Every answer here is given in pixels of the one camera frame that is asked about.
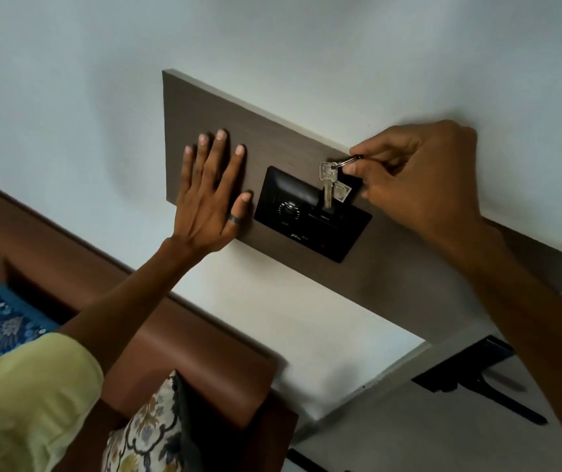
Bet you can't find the grey-brown wooden wall panel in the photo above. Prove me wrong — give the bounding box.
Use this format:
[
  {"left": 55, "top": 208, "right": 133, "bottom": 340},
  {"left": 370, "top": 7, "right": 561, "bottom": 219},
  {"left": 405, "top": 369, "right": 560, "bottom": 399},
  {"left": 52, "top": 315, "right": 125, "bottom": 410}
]
[{"left": 162, "top": 69, "right": 562, "bottom": 344}]

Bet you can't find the person's left hand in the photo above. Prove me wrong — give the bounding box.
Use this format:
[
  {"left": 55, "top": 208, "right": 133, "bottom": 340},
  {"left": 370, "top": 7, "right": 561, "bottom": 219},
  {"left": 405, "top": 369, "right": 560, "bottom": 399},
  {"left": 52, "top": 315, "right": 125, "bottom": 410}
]
[{"left": 170, "top": 128, "right": 254, "bottom": 257}]

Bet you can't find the person's left forearm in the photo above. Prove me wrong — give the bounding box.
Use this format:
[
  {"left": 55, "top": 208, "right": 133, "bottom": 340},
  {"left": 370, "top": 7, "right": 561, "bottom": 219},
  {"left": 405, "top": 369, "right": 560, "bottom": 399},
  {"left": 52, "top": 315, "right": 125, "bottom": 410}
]
[{"left": 56, "top": 235, "right": 199, "bottom": 375}]

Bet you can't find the person's right hand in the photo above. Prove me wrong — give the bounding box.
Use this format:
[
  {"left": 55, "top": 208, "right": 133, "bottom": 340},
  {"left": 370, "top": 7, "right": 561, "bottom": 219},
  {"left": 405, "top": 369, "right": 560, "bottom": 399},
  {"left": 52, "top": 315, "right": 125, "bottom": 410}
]
[{"left": 343, "top": 120, "right": 489, "bottom": 247}]

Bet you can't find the silver key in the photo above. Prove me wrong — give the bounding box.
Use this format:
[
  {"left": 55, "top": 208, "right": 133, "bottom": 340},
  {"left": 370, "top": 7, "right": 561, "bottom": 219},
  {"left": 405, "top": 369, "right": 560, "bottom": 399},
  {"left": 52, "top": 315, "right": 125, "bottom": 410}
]
[{"left": 319, "top": 161, "right": 340, "bottom": 210}]

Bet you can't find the floral cushion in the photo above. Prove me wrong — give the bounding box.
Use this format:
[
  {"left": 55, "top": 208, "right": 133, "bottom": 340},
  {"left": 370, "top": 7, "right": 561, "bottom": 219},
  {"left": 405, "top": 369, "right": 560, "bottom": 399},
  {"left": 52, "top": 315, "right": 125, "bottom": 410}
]
[{"left": 101, "top": 370, "right": 189, "bottom": 472}]

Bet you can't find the person's right forearm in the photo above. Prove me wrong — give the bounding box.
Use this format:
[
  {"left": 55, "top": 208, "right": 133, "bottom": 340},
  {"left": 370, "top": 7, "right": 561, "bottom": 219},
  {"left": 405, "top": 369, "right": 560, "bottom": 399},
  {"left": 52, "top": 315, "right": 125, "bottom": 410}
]
[{"left": 458, "top": 215, "right": 562, "bottom": 462}]

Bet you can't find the black switch panel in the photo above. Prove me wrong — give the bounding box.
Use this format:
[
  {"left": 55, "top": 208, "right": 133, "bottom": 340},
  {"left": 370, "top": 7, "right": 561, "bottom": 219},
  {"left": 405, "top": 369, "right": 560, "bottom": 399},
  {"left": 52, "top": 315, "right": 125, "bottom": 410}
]
[{"left": 253, "top": 165, "right": 373, "bottom": 264}]

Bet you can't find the pale yellow sleeve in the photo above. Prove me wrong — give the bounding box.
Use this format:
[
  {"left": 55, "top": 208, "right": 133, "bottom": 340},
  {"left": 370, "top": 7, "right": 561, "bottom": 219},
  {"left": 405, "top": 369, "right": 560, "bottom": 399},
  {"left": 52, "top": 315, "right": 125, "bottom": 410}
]
[{"left": 0, "top": 332, "right": 104, "bottom": 472}]

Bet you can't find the brown wooden bed headboard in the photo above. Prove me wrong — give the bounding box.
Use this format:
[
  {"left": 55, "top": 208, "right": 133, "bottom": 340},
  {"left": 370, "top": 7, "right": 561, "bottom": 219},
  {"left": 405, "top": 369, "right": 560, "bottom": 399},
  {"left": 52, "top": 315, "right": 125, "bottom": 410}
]
[{"left": 0, "top": 170, "right": 300, "bottom": 472}]

